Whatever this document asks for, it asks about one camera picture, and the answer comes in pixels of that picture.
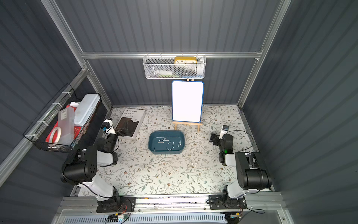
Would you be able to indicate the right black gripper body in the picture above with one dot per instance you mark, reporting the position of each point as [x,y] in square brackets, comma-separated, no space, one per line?
[216,137]

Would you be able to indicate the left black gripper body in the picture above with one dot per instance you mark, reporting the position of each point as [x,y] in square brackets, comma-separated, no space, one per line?
[119,132]

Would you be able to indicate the teal plastic storage tray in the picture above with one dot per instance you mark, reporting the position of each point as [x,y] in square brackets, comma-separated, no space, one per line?
[166,142]

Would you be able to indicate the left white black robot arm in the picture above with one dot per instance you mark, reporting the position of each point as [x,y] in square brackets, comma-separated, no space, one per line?
[80,168]

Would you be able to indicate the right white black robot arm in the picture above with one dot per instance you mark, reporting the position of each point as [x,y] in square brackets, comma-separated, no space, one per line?
[251,170]

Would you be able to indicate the red box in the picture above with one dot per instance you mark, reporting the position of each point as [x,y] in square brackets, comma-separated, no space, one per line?
[77,130]

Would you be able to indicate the interior design trends book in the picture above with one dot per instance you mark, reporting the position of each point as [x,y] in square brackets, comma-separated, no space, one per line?
[130,123]

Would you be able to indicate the white plastic case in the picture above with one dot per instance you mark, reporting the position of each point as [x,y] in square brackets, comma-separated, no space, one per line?
[85,109]

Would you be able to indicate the translucent plastic container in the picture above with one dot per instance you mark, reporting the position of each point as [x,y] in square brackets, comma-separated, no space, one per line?
[66,123]

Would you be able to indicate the wooden easel stand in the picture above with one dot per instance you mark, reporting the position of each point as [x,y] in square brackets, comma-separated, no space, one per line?
[198,124]

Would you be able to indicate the white tape roll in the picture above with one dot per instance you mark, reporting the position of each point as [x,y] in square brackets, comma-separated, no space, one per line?
[55,135]

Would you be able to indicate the white marker pen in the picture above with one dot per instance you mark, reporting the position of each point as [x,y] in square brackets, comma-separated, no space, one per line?
[164,73]

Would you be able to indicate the yellow clock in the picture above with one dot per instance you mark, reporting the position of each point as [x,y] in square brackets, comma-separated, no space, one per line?
[185,60]

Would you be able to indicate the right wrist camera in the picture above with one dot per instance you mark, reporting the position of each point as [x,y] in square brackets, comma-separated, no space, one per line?
[223,131]

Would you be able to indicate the black wire wall basket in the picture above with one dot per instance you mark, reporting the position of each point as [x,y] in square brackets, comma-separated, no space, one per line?
[40,130]

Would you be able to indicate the white board with blue frame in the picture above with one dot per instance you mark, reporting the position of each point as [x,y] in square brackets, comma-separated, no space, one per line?
[187,101]

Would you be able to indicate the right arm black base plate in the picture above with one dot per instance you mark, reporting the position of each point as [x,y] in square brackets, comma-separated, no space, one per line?
[218,202]

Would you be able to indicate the white wire mesh basket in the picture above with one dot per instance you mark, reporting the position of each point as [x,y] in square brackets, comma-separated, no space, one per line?
[185,71]

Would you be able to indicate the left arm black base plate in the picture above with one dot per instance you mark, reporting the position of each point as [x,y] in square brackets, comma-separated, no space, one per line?
[117,205]

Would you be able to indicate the aluminium front rail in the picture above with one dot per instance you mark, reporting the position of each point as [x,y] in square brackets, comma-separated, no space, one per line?
[180,203]

